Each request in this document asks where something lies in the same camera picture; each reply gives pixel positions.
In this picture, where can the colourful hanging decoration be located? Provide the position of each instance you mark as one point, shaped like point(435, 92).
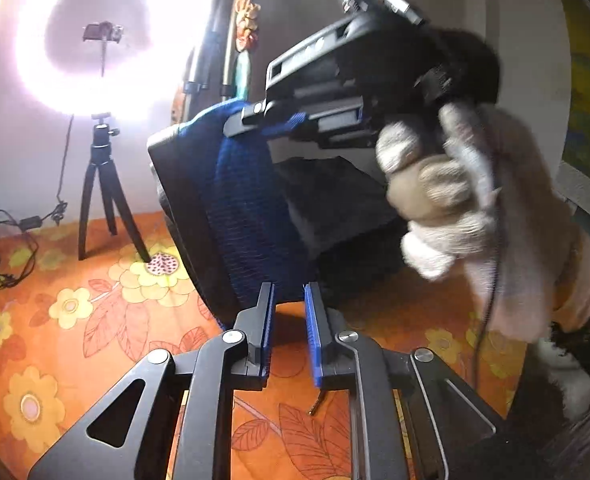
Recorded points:
point(247, 15)

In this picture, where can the blue striped pants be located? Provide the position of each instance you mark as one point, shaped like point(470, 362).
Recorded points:
point(245, 210)

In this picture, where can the small black tripod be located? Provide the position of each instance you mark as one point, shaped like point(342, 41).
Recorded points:
point(102, 150)

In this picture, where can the stack of dark folded clothes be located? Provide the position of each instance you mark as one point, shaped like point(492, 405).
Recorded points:
point(335, 200)

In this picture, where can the orange floral bedsheet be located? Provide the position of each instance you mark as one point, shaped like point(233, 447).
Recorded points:
point(75, 335)

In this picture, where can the silver folded tripod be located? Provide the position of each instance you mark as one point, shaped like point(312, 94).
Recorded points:
point(200, 70)

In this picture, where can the black phone holder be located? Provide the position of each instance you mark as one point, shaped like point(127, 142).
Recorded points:
point(102, 32)

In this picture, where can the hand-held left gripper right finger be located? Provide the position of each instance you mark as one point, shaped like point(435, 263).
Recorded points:
point(312, 330)

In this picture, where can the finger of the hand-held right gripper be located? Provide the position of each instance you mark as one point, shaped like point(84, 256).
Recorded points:
point(340, 137)
point(247, 119)

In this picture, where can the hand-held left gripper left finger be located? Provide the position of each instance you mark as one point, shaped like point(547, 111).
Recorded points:
point(270, 320)

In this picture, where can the person's right hand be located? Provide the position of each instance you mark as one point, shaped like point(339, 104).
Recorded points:
point(455, 200)

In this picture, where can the person's right forearm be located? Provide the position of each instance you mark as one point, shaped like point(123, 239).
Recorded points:
point(580, 285)

